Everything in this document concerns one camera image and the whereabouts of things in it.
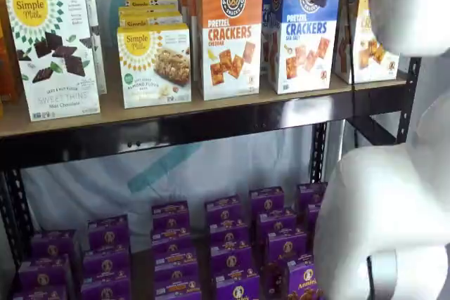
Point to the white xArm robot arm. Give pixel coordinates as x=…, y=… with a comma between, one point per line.
x=386, y=208

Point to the blue sea salt crackers box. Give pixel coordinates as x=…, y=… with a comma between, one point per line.
x=269, y=33
x=306, y=47

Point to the yellow white pretzel crackers box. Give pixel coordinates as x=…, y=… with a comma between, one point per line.
x=372, y=54

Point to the Simple Mills almond bars box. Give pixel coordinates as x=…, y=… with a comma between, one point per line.
x=154, y=68
x=151, y=1
x=151, y=10
x=151, y=19

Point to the wooden shelf board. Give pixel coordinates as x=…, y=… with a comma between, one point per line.
x=175, y=110

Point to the purple Annie's box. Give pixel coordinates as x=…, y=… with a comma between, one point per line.
x=176, y=274
x=266, y=200
x=276, y=222
x=312, y=215
x=310, y=192
x=302, y=280
x=105, y=261
x=105, y=289
x=170, y=215
x=237, y=289
x=174, y=257
x=108, y=231
x=223, y=208
x=40, y=293
x=179, y=291
x=52, y=244
x=172, y=240
x=228, y=234
x=286, y=245
x=231, y=258
x=44, y=272

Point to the Simple Mills Sweet Thins box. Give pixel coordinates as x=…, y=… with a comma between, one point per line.
x=52, y=61
x=98, y=50

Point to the orange brown snack box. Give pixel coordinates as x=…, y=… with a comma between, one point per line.
x=8, y=50

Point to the black metal shelf frame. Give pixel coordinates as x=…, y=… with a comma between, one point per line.
x=211, y=128

